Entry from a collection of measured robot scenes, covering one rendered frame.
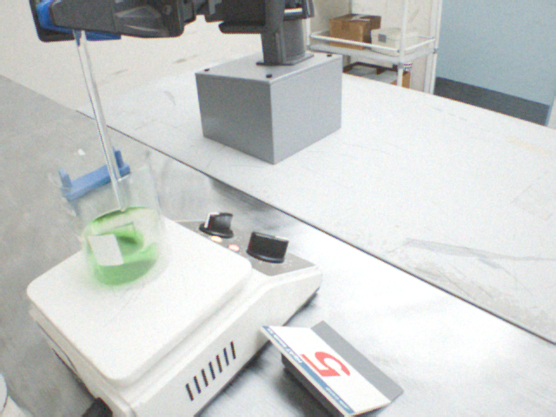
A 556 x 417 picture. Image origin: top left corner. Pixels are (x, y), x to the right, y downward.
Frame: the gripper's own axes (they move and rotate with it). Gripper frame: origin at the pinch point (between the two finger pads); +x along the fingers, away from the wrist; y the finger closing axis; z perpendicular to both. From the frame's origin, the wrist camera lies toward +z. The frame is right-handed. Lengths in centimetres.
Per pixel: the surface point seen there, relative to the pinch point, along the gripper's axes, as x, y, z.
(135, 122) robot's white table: -39, -28, -26
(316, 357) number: 2.2, 13.2, -23.1
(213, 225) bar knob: -6.2, 2.3, -19.5
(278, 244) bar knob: -5.4, 8.3, -19.8
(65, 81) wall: -103, -108, -41
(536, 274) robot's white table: -13.0, 32.4, -25.6
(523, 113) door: -271, 106, -103
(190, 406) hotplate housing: 8.3, 6.2, -23.0
